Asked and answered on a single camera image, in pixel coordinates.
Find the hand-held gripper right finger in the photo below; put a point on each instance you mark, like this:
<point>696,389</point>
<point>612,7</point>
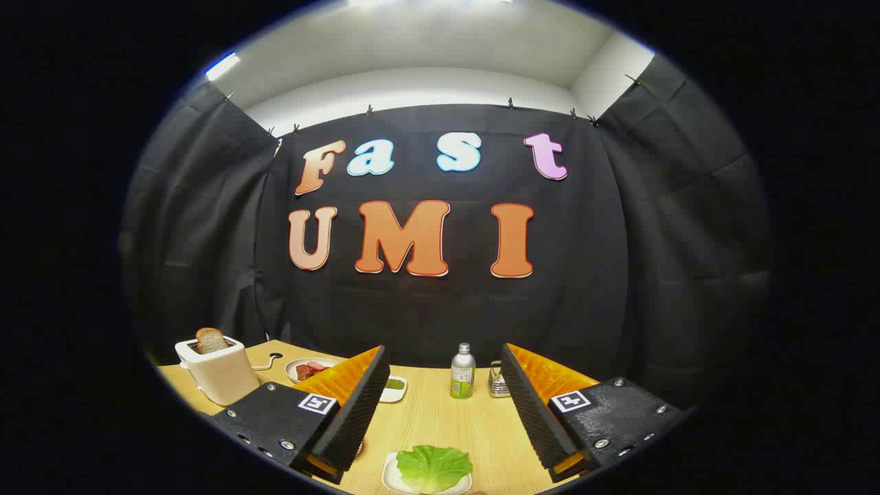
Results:
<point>533,412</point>

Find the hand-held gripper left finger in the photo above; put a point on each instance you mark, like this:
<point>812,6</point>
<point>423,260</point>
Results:
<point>357,412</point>

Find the green lettuce leaf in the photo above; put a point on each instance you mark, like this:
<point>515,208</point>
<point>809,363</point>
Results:
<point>433,467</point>

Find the toasted bread slice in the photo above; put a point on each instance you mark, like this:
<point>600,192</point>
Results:
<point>211,341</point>

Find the divided white dish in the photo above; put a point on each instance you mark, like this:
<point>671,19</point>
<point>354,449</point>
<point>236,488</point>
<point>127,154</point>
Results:
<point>395,394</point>

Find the pile of green beans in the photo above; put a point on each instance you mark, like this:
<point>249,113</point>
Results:
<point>395,383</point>

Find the red sausage slice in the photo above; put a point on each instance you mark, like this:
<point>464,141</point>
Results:
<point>318,366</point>

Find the brown meat piece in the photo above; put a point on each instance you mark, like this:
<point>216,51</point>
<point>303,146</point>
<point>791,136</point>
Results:
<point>304,372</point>

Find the rectangular white plate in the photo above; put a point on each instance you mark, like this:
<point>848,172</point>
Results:
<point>390,476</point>

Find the silver and green bottle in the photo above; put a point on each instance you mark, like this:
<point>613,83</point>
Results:
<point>463,375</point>

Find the round white plate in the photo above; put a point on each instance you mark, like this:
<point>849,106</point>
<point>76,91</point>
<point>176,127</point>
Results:
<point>292,366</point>

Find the black backdrop cloth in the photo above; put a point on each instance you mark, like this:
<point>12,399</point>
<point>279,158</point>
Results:
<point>447,316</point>

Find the white toaster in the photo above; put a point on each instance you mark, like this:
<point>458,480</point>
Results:
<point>220,377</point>

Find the ceiling light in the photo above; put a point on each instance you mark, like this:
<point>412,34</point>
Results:
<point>221,66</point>

